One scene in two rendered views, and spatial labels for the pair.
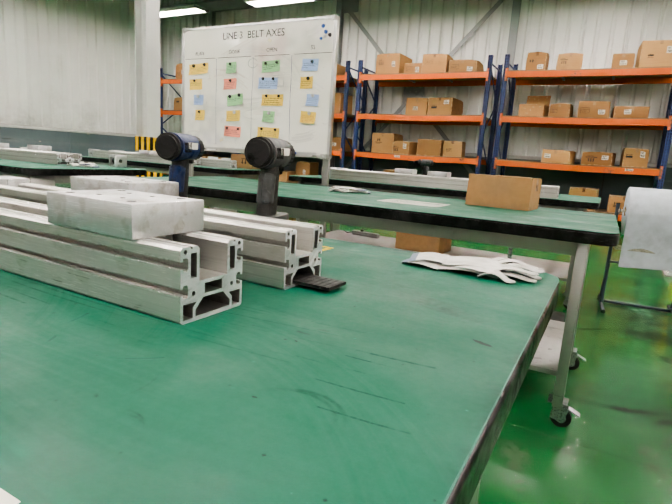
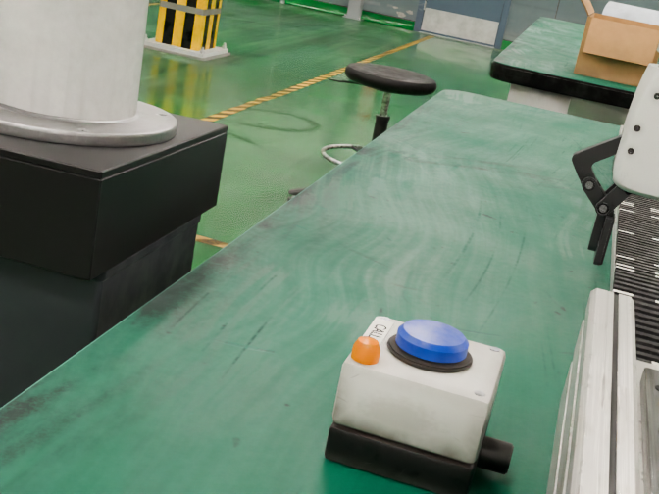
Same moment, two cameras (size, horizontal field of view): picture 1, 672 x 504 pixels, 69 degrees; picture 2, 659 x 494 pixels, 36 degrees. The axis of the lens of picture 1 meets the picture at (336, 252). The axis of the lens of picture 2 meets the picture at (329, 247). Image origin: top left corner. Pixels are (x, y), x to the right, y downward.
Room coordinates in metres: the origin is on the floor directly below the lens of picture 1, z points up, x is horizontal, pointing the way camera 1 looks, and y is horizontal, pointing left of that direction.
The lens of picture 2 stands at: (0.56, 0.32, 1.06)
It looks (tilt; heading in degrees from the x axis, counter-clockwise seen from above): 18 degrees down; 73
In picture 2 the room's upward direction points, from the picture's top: 11 degrees clockwise
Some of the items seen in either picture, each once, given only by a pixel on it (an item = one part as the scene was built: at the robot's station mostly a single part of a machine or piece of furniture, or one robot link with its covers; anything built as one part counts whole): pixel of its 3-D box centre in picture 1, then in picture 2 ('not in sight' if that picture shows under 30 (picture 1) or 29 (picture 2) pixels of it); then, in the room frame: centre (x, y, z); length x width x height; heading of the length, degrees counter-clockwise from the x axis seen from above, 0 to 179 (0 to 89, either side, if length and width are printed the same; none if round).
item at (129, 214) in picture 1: (126, 221); not in sight; (0.62, 0.27, 0.87); 0.16 x 0.11 x 0.07; 61
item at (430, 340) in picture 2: not in sight; (430, 347); (0.77, 0.80, 0.84); 0.04 x 0.04 x 0.02
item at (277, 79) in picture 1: (252, 150); not in sight; (4.11, 0.73, 0.97); 1.50 x 0.50 x 1.95; 62
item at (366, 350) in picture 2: not in sight; (367, 348); (0.73, 0.78, 0.85); 0.01 x 0.01 x 0.01
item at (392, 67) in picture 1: (422, 133); not in sight; (10.73, -1.66, 1.58); 2.83 x 0.98 x 3.15; 62
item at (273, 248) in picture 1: (125, 223); not in sight; (0.91, 0.40, 0.82); 0.80 x 0.10 x 0.09; 61
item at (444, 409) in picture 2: not in sight; (432, 404); (0.77, 0.79, 0.81); 0.10 x 0.08 x 0.06; 151
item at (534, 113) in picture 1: (578, 138); not in sight; (9.30, -4.30, 1.59); 2.83 x 0.98 x 3.17; 62
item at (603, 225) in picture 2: not in sight; (592, 218); (0.98, 1.03, 0.86); 0.03 x 0.03 x 0.07; 61
